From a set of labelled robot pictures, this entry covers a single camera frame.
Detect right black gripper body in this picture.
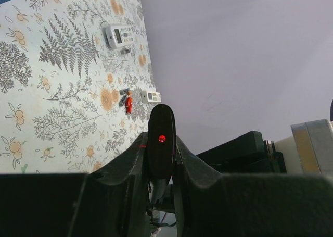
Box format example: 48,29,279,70
263,140,287,173

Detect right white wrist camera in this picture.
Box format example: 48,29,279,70
274,119,332,176

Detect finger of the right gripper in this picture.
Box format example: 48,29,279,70
197,131,263,160
208,158,271,173

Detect floral table mat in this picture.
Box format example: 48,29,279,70
1,0,156,174

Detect white air conditioner remote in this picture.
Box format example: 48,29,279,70
105,24,134,49

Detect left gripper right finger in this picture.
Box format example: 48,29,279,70
173,139,332,236

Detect dark battery left of pile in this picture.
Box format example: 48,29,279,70
120,89,130,94

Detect black battery near remote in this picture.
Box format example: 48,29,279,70
120,48,131,55

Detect black remote control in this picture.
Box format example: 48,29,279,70
147,104,176,205

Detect white remote with coloured buttons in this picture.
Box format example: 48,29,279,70
141,91,161,104

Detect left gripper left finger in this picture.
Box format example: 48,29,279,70
1,132,148,236

